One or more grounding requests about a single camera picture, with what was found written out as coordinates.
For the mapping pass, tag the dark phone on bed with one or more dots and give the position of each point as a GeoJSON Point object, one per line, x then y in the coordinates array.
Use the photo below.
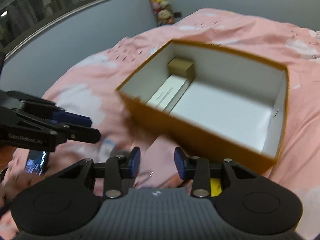
{"type": "Point", "coordinates": [37, 162]}

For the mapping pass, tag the pink cloud-print bedsheet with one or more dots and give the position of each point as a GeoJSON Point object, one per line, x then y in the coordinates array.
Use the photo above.
{"type": "Point", "coordinates": [67, 201]}

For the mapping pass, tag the orange cardboard storage box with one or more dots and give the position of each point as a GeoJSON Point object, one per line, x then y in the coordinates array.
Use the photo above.
{"type": "Point", "coordinates": [236, 107]}

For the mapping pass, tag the dark framed window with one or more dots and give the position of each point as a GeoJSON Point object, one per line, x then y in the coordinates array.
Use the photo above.
{"type": "Point", "coordinates": [23, 20]}

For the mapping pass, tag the small tan cardboard box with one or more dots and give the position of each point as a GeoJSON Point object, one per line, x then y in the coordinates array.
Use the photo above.
{"type": "Point", "coordinates": [182, 67]}

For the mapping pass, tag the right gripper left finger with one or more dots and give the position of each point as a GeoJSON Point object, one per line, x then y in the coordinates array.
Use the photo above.
{"type": "Point", "coordinates": [121, 170]}

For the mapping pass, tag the hanging plush toy organizer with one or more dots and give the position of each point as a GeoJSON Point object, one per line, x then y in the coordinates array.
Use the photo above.
{"type": "Point", "coordinates": [163, 12]}

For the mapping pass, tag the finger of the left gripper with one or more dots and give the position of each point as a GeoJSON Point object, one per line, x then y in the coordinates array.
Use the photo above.
{"type": "Point", "coordinates": [76, 133]}
{"type": "Point", "coordinates": [71, 118]}

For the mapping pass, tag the white rectangular box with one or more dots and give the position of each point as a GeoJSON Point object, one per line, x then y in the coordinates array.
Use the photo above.
{"type": "Point", "coordinates": [169, 94]}

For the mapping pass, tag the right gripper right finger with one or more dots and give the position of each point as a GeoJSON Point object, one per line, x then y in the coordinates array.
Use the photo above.
{"type": "Point", "coordinates": [196, 169]}

